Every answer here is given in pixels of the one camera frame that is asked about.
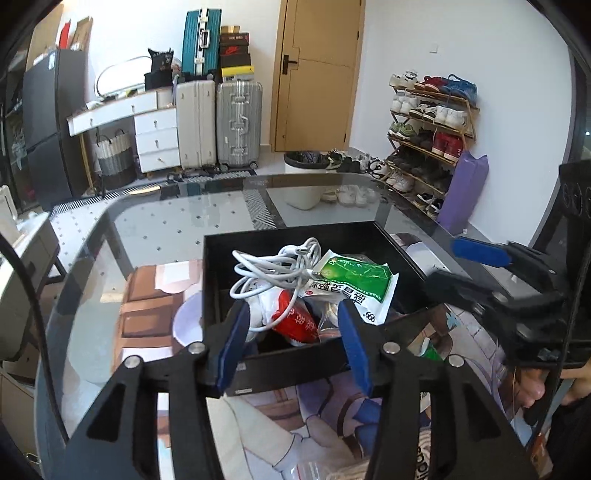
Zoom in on black storage box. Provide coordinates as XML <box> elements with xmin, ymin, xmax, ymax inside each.
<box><xmin>202</xmin><ymin>222</ymin><xmax>436</xmax><ymax>396</ymax></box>

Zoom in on black handbag on desk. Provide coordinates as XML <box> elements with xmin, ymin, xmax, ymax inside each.
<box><xmin>144</xmin><ymin>49</ymin><xmax>173</xmax><ymax>91</ymax></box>

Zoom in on white suitcase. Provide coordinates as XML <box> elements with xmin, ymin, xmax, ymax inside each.
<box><xmin>176</xmin><ymin>80</ymin><xmax>216</xmax><ymax>170</ymax></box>

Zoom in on silver suitcase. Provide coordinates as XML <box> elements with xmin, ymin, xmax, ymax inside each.
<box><xmin>216</xmin><ymin>81</ymin><xmax>263</xmax><ymax>170</ymax></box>

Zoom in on white drawer desk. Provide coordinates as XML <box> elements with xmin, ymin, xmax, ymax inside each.
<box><xmin>67</xmin><ymin>87</ymin><xmax>180</xmax><ymax>174</ymax></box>

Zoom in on wooden shoe rack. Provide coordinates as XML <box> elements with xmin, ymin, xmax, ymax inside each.
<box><xmin>384</xmin><ymin>70</ymin><xmax>479</xmax><ymax>219</ymax></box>

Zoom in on adidas white laces bag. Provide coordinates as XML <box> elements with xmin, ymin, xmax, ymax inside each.
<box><xmin>291</xmin><ymin>427</ymin><xmax>432</xmax><ymax>479</ymax></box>

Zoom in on grey side cabinet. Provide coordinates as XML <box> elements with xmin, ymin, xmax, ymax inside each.
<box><xmin>1</xmin><ymin>212</ymin><xmax>65</xmax><ymax>361</ymax></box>

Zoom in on yellow wooden door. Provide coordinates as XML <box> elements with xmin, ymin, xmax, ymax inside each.
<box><xmin>270</xmin><ymin>1</ymin><xmax>365</xmax><ymax>152</ymax></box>

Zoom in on anime print table mat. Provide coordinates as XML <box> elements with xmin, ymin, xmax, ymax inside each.
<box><xmin>112</xmin><ymin>234</ymin><xmax>555</xmax><ymax>480</ymax></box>

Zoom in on stacked shoe boxes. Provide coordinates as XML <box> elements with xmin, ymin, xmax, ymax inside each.
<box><xmin>219</xmin><ymin>25</ymin><xmax>254</xmax><ymax>82</ymax></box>

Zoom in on purple bag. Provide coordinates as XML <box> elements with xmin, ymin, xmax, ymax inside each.
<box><xmin>437</xmin><ymin>150</ymin><xmax>489</xmax><ymax>235</ymax></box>

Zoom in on teal suitcase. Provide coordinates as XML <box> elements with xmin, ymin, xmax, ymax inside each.
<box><xmin>181</xmin><ymin>8</ymin><xmax>222</xmax><ymax>77</ymax></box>

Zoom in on white trash bin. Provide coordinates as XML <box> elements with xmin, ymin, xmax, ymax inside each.
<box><xmin>283</xmin><ymin>151</ymin><xmax>329</xmax><ymax>211</ymax></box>

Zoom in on woven laundry basket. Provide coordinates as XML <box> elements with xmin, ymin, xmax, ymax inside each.
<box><xmin>95</xmin><ymin>129</ymin><xmax>137</xmax><ymax>190</ymax></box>

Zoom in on grey cable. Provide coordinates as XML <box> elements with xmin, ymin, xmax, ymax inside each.
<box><xmin>228</xmin><ymin>237</ymin><xmax>323</xmax><ymax>333</ymax></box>

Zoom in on red white packet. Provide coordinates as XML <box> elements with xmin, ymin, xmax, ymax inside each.
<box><xmin>247</xmin><ymin>287</ymin><xmax>318</xmax><ymax>346</ymax></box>

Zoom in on green white snack packet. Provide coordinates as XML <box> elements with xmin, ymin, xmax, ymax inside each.
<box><xmin>300</xmin><ymin>250</ymin><xmax>399</xmax><ymax>325</ymax></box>

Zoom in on person's right hand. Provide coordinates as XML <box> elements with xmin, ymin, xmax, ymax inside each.
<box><xmin>510</xmin><ymin>359</ymin><xmax>591</xmax><ymax>409</ymax></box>

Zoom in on black refrigerator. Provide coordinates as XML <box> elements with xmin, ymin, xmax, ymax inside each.
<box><xmin>23</xmin><ymin>49</ymin><xmax>89</xmax><ymax>211</ymax></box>

